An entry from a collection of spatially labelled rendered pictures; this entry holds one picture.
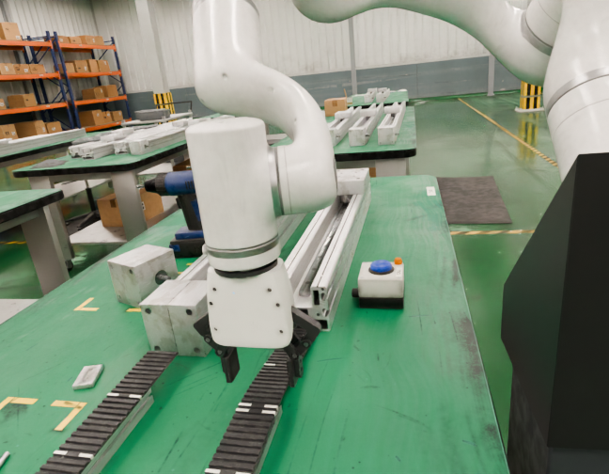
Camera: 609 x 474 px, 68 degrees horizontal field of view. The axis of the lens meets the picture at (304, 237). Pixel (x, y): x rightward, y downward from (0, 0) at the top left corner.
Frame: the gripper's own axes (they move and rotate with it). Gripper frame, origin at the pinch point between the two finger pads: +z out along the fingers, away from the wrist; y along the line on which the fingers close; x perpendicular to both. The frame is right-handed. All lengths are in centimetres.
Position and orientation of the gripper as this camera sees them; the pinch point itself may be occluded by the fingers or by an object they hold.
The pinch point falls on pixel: (262, 371)
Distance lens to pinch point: 61.2
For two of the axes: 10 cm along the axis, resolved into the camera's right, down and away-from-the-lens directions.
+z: 1.0, 9.4, 3.4
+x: 2.2, -3.5, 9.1
